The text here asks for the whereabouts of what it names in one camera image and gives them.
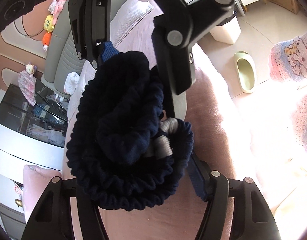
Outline near pink dotted pillow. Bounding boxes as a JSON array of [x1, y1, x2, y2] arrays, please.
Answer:
[[111, 0, 163, 56]]

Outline rolled pink duvet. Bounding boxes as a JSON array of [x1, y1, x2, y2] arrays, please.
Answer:
[[22, 165, 62, 222]]

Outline white plush toy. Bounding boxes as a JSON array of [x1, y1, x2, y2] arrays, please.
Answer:
[[64, 72, 80, 95]]

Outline cartoon pink pajama leg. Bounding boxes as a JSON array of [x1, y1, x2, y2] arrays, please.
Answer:
[[269, 32, 307, 152]]

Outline grey door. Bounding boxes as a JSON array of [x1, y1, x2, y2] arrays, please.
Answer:
[[0, 203, 26, 239]]

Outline navy blue striped shorts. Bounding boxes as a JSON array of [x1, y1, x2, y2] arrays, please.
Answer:
[[66, 51, 194, 211]]

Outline white waste bin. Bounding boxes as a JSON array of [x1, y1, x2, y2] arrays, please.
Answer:
[[210, 16, 241, 45]]

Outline pink hanging child garment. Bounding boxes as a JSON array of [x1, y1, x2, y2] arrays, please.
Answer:
[[18, 70, 37, 106]]

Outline grey padded headboard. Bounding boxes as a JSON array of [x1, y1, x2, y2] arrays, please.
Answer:
[[41, 2, 85, 98]]

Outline green slipper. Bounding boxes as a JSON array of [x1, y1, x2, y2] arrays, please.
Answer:
[[233, 51, 255, 94]]

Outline dark glass wardrobe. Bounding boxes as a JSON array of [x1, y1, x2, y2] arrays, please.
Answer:
[[0, 81, 69, 147]]

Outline orange plush toy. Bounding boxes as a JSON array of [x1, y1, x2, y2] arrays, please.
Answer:
[[42, 32, 52, 51]]

